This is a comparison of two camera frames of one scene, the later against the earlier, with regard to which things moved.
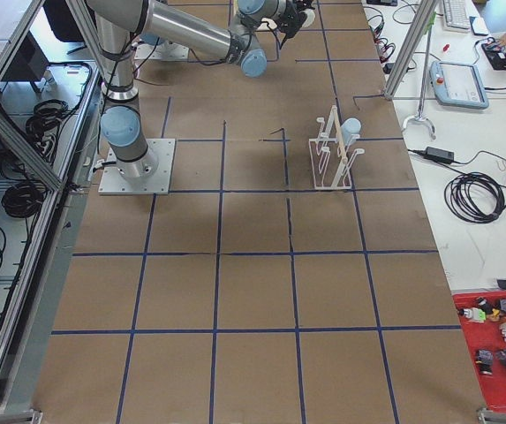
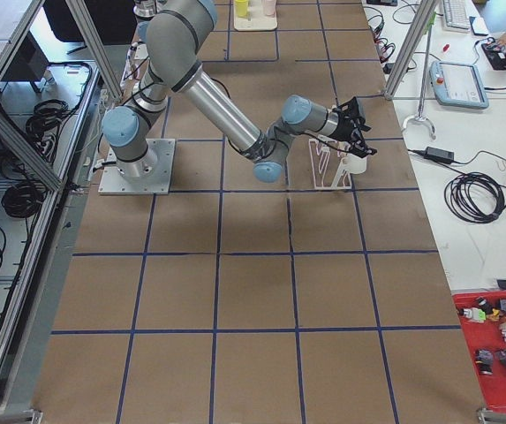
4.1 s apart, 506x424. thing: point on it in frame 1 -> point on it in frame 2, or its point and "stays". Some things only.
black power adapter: x=439 y=154 stays
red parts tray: x=503 y=364 stays
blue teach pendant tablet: x=457 y=85 stays
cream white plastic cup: x=310 y=18 -> x=354 y=164
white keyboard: x=456 y=16 stays
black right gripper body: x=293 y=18 -> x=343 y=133
